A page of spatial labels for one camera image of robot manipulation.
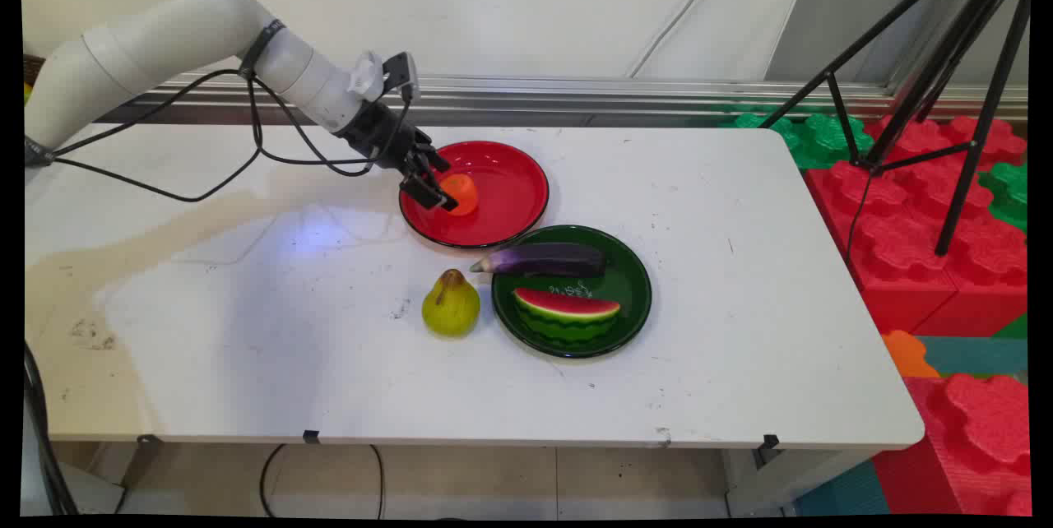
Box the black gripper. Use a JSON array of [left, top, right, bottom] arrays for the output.
[[333, 99, 460, 213]]

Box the orange toy tomato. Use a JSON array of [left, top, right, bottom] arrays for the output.
[[440, 173, 480, 217]]

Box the purple toy eggplant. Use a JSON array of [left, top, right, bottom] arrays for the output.
[[470, 243, 608, 279]]

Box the red plate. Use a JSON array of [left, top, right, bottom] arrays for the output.
[[398, 140, 550, 250]]

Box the yellow-green toy pear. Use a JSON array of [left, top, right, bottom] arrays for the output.
[[422, 268, 481, 338]]

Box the toy watermelon slice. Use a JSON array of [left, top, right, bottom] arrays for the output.
[[513, 288, 622, 345]]

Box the green plate with white print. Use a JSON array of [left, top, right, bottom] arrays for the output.
[[491, 225, 653, 359]]

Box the green foam block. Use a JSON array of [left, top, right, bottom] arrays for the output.
[[977, 161, 1029, 234], [722, 112, 874, 171]]

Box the large red foam block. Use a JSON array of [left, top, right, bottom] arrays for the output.
[[805, 115, 1029, 337]]

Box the orange foam piece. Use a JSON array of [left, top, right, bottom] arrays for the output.
[[881, 330, 940, 379]]

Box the black tripod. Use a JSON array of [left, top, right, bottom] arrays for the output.
[[757, 0, 1033, 257]]

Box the teal foam mat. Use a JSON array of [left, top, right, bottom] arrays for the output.
[[916, 336, 1029, 382]]

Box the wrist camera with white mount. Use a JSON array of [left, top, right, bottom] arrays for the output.
[[347, 51, 421, 106]]

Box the aluminium wall rail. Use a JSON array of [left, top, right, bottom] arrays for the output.
[[97, 72, 1029, 124]]

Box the black strap on arm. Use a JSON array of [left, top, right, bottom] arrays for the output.
[[238, 18, 286, 81]]

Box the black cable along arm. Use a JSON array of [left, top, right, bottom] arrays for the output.
[[25, 67, 412, 205]]

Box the black cable under table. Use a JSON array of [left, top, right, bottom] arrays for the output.
[[259, 443, 387, 520]]

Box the white table leg frame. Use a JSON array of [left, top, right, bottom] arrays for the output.
[[722, 446, 877, 518]]

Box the black cable bundle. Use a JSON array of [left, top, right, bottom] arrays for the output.
[[23, 341, 81, 517]]

